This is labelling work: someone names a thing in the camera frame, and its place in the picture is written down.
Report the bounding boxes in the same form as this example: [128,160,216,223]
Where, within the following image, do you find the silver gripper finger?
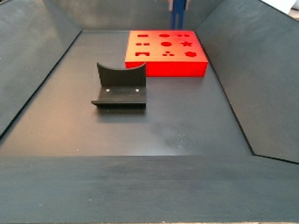
[168,0,173,11]
[184,0,189,11]

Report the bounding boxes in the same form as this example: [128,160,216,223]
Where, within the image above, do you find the blue square-circle peg object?
[170,0,184,30]

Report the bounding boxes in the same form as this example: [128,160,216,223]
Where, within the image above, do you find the black curved fixture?
[90,63,145,107]

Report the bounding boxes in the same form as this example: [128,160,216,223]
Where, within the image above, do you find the red shape-sorter block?
[125,30,208,77]

